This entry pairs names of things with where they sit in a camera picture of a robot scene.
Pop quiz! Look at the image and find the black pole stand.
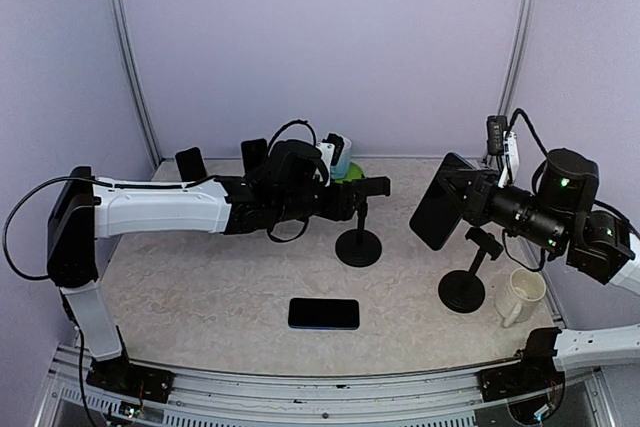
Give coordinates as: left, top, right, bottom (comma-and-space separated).
438, 227, 504, 314
335, 176, 391, 268

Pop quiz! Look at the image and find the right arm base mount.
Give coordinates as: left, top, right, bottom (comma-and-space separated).
476, 327, 565, 402

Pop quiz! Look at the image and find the teal phone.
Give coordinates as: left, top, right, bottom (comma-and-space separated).
409, 152, 477, 251

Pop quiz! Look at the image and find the green saucer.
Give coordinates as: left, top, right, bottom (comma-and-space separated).
332, 162, 365, 183

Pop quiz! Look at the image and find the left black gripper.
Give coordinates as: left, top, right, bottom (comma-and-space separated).
277, 178, 366, 223

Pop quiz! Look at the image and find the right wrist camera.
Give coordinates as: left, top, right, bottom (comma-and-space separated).
486, 115, 508, 156

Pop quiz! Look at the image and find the right aluminium corner post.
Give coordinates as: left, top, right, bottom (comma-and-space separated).
497, 0, 535, 115

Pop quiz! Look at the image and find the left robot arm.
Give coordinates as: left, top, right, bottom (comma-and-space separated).
8, 134, 364, 392

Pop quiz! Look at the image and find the centre bottom blue phone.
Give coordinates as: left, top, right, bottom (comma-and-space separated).
288, 298, 360, 330

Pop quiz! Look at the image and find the left aluminium corner post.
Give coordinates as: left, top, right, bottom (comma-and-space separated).
108, 0, 164, 169

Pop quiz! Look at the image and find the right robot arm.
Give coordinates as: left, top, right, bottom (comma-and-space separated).
435, 148, 639, 391

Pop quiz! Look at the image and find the aluminium corner post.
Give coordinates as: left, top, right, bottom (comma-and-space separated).
497, 0, 535, 115
108, 0, 164, 169

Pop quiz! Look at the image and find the cream ceramic mug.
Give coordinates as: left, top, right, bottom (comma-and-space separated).
494, 268, 547, 328

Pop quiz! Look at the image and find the black phone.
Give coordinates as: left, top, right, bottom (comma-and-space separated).
241, 138, 268, 174
175, 147, 207, 182

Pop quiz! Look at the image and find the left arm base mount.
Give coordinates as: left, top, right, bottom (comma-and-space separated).
86, 347, 175, 404

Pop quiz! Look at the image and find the front aluminium rail frame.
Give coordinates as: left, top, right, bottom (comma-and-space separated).
30, 346, 618, 426

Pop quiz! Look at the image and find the light blue mug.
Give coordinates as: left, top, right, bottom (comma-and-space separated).
330, 137, 352, 180

